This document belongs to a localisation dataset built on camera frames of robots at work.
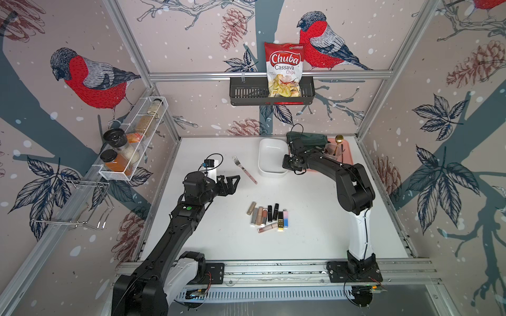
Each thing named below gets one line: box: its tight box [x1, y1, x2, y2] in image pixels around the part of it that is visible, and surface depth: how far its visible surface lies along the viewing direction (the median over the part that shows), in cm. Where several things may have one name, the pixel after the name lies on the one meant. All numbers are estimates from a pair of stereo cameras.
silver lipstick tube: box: [250, 207, 259, 226], surface depth 90 cm
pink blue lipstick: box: [283, 208, 290, 229], surface depth 88 cm
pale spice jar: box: [147, 98, 164, 119], surface depth 87 cm
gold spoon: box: [333, 134, 344, 157], surface depth 103 cm
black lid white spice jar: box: [102, 128, 140, 164], surface depth 65 cm
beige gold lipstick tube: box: [246, 201, 257, 216], surface depth 92 cm
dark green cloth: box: [285, 131, 329, 152], surface depth 120 cm
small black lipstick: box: [267, 205, 273, 223], surface depth 90 cm
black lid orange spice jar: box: [100, 149, 129, 172], surface depth 63 cm
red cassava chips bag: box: [264, 42, 306, 98], surface depth 85 cm
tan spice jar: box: [134, 115, 154, 134], surface depth 79 cm
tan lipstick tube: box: [256, 206, 263, 226], surface depth 89 cm
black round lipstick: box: [272, 203, 279, 221], surface depth 90 cm
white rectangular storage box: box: [257, 138, 290, 179], surface depth 106 cm
